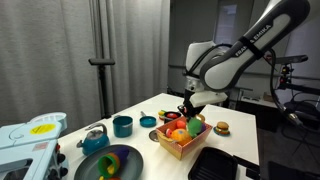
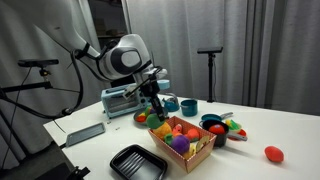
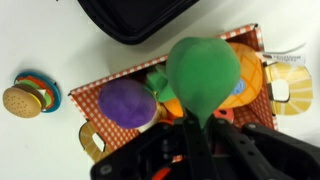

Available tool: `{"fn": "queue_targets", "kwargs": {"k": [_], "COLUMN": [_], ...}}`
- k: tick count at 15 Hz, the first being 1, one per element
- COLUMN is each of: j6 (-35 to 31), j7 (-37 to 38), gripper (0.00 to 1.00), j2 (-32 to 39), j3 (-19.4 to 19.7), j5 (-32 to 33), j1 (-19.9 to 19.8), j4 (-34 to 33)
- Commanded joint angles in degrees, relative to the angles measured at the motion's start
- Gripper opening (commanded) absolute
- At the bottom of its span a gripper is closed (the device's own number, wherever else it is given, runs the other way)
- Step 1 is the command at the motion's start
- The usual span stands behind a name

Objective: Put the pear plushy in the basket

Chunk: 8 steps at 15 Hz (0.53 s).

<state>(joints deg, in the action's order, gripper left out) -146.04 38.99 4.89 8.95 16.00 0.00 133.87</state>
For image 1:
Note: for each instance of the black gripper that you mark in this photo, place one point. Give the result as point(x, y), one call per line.
point(190, 100)

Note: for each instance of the green pear plushy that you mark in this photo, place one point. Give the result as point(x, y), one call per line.
point(194, 127)

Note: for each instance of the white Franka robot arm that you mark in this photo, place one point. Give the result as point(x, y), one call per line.
point(233, 63)

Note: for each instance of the orange fruit plushy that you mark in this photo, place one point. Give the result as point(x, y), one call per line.
point(180, 136)

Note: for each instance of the red tomato toy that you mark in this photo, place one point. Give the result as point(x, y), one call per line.
point(180, 124)

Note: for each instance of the black toy pan red food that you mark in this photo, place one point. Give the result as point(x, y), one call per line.
point(172, 116)

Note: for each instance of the purple toy food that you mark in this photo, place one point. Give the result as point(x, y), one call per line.
point(203, 128)

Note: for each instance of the yellow green toy corn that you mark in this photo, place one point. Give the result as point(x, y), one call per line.
point(161, 114)

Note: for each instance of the red and white toy food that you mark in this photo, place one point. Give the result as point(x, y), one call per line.
point(168, 132)

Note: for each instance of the wooden box of toy food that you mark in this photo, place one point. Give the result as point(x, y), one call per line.
point(186, 150)

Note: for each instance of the toy burger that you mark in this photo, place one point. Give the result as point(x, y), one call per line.
point(222, 128)

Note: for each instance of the small teal toy pan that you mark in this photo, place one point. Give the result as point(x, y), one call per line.
point(148, 121)

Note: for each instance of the round silver lid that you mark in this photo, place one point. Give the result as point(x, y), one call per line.
point(153, 136)

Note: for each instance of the black ribbed grill tray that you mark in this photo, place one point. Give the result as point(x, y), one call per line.
point(213, 165)

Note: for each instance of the teal toy pot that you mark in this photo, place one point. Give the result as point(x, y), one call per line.
point(122, 127)

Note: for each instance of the white background shelf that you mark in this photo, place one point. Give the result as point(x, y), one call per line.
point(256, 100)

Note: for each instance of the grey round plate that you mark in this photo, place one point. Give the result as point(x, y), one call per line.
point(133, 166)

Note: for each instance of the black flat block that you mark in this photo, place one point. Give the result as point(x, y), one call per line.
point(248, 166)

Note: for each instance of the colourful stacked toy cups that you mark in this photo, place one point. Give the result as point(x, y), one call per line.
point(111, 161)

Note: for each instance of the blue toy kettle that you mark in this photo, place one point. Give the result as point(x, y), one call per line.
point(94, 141)

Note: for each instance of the grey curtain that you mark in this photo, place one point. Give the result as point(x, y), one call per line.
point(50, 50)

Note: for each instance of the light blue toy kitchen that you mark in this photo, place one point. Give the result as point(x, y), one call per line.
point(30, 146)

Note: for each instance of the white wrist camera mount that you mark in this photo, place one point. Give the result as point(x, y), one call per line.
point(210, 98)

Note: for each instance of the black camera tripod stand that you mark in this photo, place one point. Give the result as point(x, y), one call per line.
point(102, 66)

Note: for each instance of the black camera rig stand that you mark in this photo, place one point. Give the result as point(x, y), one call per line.
point(293, 85)

